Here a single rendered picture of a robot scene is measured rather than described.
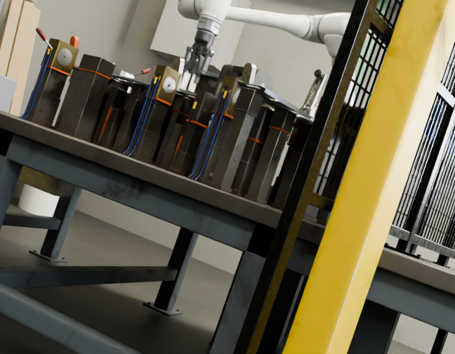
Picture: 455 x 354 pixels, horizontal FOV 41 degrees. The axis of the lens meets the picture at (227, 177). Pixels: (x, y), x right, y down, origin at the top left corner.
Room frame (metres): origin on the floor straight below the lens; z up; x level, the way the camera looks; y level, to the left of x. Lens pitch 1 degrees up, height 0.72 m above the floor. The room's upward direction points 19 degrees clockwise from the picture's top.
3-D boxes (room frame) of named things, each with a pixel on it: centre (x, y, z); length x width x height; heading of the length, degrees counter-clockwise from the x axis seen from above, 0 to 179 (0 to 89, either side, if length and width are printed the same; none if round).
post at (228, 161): (1.67, 0.01, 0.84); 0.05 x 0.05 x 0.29; 52
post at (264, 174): (1.81, -0.10, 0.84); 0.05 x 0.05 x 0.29; 52
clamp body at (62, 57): (2.56, 0.85, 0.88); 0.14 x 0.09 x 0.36; 142
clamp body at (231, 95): (1.92, 0.08, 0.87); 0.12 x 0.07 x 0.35; 142
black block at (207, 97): (2.04, 0.16, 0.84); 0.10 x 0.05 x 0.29; 142
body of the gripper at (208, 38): (2.35, 0.26, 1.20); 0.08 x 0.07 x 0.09; 52
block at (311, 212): (1.79, -0.24, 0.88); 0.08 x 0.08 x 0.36; 52
